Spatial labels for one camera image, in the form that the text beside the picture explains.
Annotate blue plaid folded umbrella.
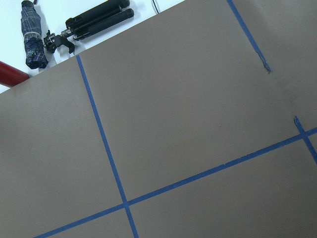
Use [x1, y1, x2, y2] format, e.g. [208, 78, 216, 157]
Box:
[20, 0, 48, 69]

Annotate red cylinder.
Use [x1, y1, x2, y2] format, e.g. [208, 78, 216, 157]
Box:
[0, 61, 30, 87]

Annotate black folded tripod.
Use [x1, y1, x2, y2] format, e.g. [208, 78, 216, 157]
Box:
[44, 0, 134, 54]

